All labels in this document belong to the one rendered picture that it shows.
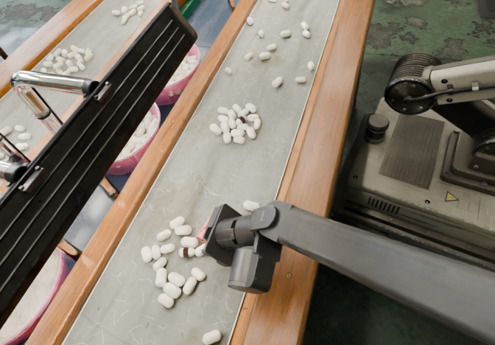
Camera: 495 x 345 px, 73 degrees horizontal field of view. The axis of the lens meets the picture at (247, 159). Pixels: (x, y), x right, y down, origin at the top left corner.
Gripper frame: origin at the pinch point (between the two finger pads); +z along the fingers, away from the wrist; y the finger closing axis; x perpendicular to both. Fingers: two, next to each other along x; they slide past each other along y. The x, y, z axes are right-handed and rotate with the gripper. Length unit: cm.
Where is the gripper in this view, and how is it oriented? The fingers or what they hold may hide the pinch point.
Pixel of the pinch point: (200, 237)
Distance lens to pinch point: 72.3
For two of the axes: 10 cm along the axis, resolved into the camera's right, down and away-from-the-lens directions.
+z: -6.5, 2.4, 7.2
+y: -3.1, 7.7, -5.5
